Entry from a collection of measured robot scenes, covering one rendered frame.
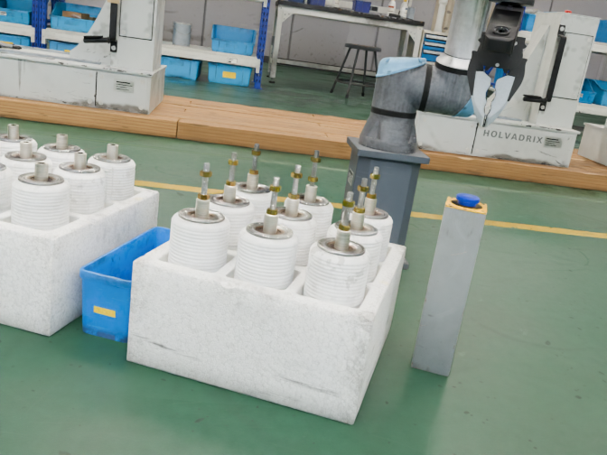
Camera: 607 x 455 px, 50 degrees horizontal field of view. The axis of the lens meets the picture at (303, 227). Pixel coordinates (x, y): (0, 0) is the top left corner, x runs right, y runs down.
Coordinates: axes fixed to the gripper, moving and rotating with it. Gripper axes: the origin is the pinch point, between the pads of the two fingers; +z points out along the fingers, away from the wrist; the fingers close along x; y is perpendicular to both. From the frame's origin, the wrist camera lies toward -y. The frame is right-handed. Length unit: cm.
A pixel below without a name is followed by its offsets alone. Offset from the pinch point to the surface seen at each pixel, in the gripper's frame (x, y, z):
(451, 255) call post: 0.6, -3.6, 23.4
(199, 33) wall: 392, 743, 23
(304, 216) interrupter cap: 26.4, -7.8, 20.8
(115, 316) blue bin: 54, -22, 41
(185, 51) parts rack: 246, 399, 25
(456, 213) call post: 1.2, -3.6, 15.9
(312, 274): 20.1, -23.1, 25.1
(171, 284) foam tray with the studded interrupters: 41, -27, 31
